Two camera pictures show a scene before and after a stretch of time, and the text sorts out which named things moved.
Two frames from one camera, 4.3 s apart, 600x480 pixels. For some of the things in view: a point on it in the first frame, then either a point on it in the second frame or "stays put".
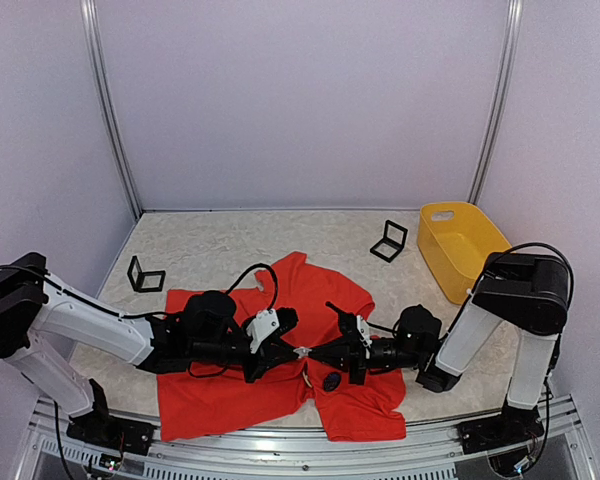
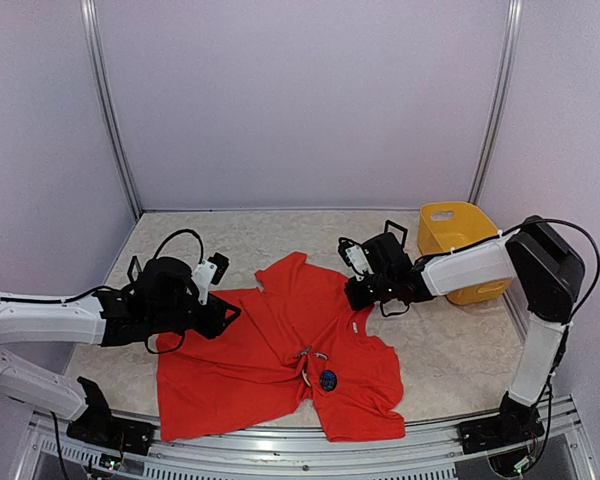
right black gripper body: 357,365 to 361,300
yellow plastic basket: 456,240 stays put
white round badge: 306,379 stays put
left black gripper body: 262,360 to 207,328
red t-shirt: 194,405 stays put
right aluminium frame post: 499,102 stays put
